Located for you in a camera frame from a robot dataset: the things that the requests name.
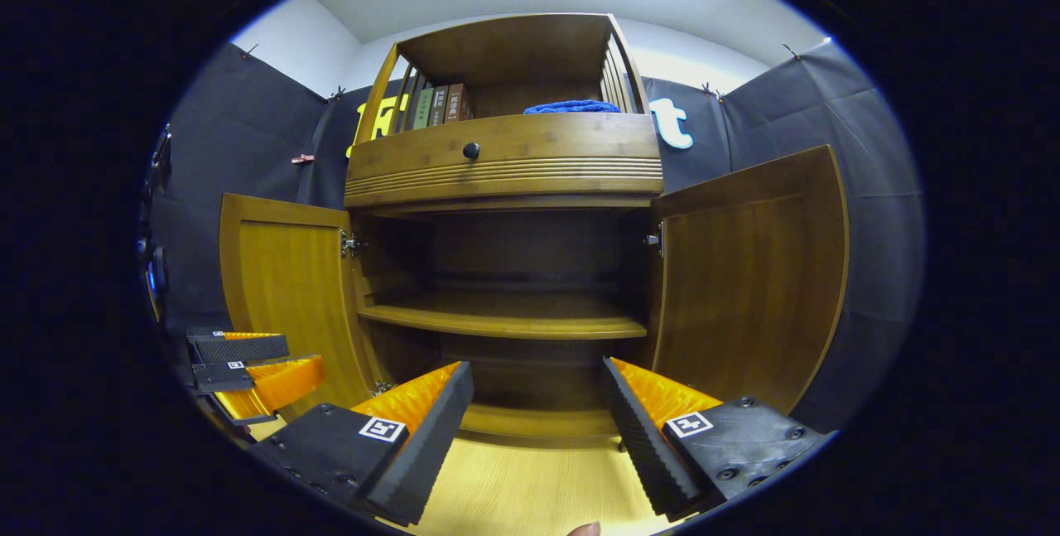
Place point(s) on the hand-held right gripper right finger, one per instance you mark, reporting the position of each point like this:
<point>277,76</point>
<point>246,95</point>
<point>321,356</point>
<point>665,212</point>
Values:
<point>646,453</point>

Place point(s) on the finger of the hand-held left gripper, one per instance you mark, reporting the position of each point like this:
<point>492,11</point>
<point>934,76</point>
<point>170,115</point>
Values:
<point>219,377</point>
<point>240,348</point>

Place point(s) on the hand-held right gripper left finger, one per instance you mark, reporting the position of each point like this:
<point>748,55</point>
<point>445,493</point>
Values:
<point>426,453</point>

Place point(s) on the wooden shoe cabinet door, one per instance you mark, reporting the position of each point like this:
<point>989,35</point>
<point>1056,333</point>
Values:
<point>286,287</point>
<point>745,287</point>

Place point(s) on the metal door hinge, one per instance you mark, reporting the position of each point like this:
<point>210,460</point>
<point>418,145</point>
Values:
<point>352,243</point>
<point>381,388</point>
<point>657,239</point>

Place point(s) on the wooden inner cabinet shelf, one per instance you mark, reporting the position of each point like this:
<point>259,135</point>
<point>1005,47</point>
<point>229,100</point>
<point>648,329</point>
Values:
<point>513,322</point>

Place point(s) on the black cloth clip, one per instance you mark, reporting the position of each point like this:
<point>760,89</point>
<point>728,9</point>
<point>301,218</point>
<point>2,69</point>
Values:
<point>248,50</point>
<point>710,91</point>
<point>791,50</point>
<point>335,93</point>

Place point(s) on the black drawer knob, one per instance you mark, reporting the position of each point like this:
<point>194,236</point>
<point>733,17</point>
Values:
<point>471,151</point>

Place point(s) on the grey-brown book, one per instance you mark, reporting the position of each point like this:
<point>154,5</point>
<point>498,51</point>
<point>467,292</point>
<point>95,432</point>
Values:
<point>439,106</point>

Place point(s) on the blue folded towel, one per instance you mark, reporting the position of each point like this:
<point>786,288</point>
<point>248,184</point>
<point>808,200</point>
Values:
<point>571,107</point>

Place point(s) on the black backdrop cloth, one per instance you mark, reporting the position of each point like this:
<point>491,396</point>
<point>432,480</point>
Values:
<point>778,118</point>

